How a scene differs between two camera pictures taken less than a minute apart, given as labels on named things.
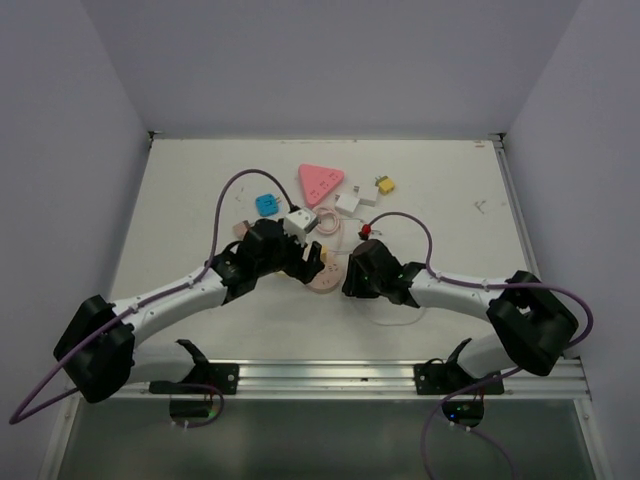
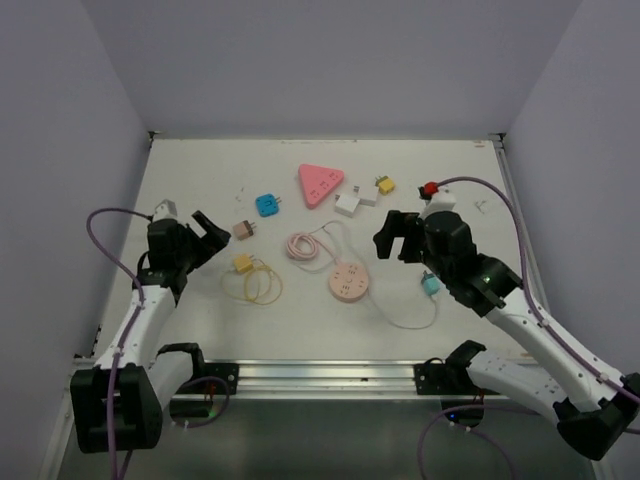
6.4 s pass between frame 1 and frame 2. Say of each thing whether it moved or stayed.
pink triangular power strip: stayed
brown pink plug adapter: stayed
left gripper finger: moved
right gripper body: moved
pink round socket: moved
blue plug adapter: stayed
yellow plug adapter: stayed
